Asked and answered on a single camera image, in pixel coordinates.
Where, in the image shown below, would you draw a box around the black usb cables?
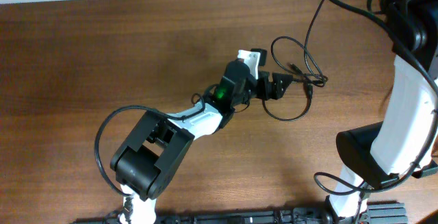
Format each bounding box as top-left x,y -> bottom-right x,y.
261,0 -> 338,122

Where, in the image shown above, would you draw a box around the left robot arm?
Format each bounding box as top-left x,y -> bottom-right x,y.
110,60 -> 295,223

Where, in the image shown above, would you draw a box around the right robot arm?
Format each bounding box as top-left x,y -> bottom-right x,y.
322,0 -> 437,223

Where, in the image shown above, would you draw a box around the right camera black cable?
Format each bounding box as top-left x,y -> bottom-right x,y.
310,0 -> 438,196

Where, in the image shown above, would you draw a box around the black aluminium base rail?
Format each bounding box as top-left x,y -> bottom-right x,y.
71,201 -> 408,224

